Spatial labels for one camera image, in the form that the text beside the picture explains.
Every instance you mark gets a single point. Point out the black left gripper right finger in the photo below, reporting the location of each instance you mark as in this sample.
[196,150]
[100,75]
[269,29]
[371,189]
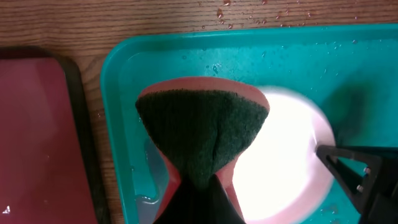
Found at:
[215,207]

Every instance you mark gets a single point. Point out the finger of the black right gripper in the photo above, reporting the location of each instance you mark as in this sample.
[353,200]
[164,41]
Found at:
[375,193]

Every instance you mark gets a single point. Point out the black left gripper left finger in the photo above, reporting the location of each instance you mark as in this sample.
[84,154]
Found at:
[182,207]

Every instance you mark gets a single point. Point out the white plate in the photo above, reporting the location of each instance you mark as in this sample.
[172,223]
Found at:
[279,178]

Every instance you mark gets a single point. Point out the teal plastic tray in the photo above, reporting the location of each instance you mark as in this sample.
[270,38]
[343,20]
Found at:
[350,72]

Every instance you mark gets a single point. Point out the black tray with red liner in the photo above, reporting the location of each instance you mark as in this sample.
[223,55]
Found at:
[49,169]

